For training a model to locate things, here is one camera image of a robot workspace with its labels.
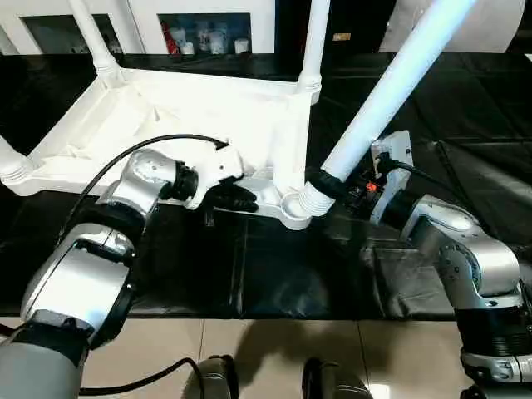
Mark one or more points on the grey robot foot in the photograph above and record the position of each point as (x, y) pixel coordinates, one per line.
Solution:
(332, 380)
(216, 378)

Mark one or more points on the grey right robot foot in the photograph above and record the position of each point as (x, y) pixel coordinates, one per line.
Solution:
(332, 380)

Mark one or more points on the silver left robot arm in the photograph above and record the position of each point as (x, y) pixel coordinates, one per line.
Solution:
(83, 270)

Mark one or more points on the white plastic table leg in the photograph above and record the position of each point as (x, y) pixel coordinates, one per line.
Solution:
(316, 37)
(14, 166)
(395, 75)
(93, 33)

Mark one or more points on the black work mat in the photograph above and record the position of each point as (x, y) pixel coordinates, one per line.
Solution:
(270, 270)

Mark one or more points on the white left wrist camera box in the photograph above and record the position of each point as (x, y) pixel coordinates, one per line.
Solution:
(220, 166)

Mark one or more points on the white glass door cabinet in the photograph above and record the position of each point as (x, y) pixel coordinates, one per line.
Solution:
(137, 25)

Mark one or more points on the white plastic table top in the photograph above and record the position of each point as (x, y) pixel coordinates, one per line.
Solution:
(187, 112)

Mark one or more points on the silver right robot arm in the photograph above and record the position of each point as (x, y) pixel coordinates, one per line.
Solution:
(478, 257)

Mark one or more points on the black box with gold label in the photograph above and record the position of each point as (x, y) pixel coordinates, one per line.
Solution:
(357, 25)

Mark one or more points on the grey left robot foot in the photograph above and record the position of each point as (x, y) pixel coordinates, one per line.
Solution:
(216, 378)

